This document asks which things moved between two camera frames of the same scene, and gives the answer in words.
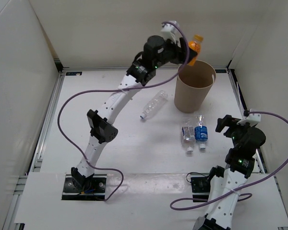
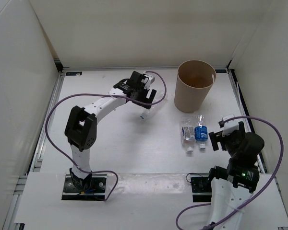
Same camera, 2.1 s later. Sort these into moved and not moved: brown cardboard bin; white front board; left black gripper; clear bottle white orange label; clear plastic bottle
Moved: left black gripper
Not moved: clear bottle white orange label; white front board; clear plastic bottle; brown cardboard bin
